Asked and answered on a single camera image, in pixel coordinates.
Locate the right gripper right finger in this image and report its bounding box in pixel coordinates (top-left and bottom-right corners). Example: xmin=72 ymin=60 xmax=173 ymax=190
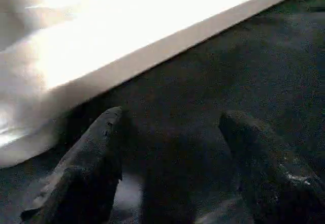
xmin=218 ymin=110 xmax=325 ymax=224

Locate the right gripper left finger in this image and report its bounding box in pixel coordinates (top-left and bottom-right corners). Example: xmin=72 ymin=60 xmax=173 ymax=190
xmin=20 ymin=106 xmax=125 ymax=224

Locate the white plastic table top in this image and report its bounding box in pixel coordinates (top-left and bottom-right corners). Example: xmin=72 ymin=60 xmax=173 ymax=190
xmin=0 ymin=0 xmax=325 ymax=169

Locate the black work mat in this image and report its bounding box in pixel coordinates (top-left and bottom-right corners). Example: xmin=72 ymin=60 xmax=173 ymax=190
xmin=0 ymin=0 xmax=325 ymax=224

